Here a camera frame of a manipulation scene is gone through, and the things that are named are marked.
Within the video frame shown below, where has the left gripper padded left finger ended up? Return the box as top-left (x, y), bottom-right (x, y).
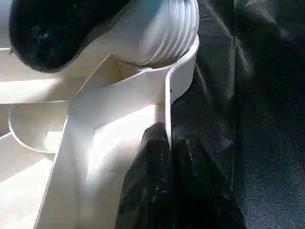
top-left (115, 123), bottom-right (174, 229)

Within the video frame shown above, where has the black work mat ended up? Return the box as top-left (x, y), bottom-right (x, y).
top-left (169, 0), bottom-right (305, 229)

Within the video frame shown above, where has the white plastic table leg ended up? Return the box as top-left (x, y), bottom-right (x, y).
top-left (71, 0), bottom-right (200, 67)

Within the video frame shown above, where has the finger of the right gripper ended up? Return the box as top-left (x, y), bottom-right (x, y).
top-left (10, 0), bottom-right (132, 73)

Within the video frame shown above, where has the white plastic table top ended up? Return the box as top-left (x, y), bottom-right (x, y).
top-left (0, 36), bottom-right (200, 229)

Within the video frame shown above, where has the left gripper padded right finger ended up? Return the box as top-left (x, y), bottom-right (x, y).
top-left (171, 126), bottom-right (246, 229)

